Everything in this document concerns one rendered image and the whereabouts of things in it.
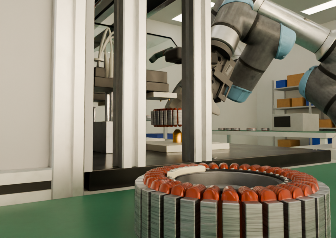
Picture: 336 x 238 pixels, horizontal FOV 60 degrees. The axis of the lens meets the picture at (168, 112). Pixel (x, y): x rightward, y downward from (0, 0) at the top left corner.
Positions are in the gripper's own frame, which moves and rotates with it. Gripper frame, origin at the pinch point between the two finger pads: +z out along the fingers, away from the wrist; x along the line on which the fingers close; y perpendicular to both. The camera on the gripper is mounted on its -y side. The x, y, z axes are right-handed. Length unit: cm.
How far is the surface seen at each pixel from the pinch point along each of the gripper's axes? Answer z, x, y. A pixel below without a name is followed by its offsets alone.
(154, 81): -2.8, -3.3, -9.8
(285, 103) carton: -345, 400, 503
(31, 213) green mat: 21.9, -25.6, -23.3
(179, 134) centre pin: 2.5, -1.0, 1.3
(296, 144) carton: -269, 387, 576
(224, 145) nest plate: 1.3, -7.6, 7.9
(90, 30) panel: 4.8, -20.9, -26.2
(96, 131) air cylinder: 10.1, 0.9, -13.6
